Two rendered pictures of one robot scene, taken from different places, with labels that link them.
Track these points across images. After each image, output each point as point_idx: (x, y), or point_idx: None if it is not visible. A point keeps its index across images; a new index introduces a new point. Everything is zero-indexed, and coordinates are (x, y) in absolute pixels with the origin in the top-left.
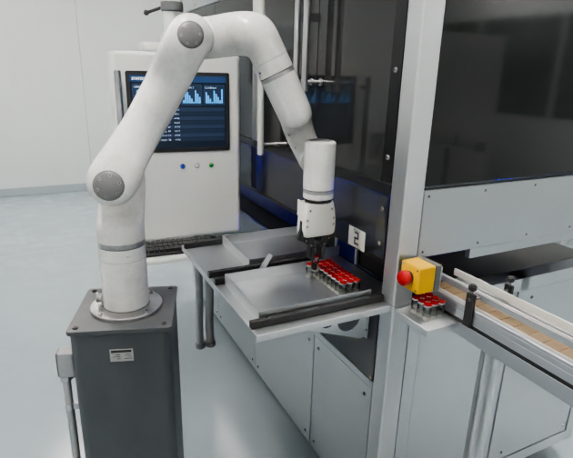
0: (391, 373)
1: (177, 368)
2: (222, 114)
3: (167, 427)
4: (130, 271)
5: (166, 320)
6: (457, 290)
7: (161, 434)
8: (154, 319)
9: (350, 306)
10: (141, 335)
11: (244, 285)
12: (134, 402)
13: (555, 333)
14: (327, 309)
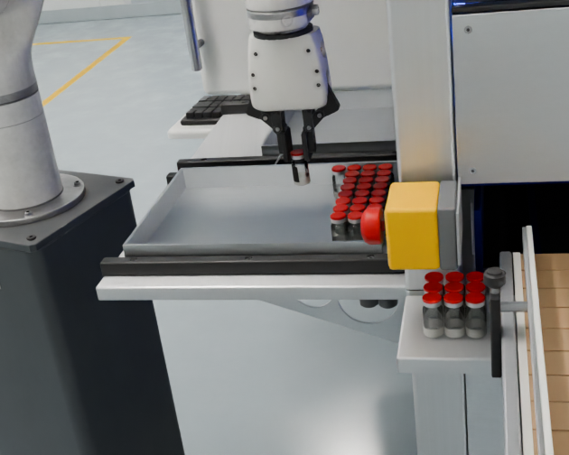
0: (430, 438)
1: (128, 321)
2: None
3: (67, 410)
4: None
5: (41, 234)
6: (555, 281)
7: (61, 418)
8: (30, 228)
9: (318, 270)
10: (1, 251)
11: (208, 195)
12: (17, 355)
13: (538, 442)
14: (261, 266)
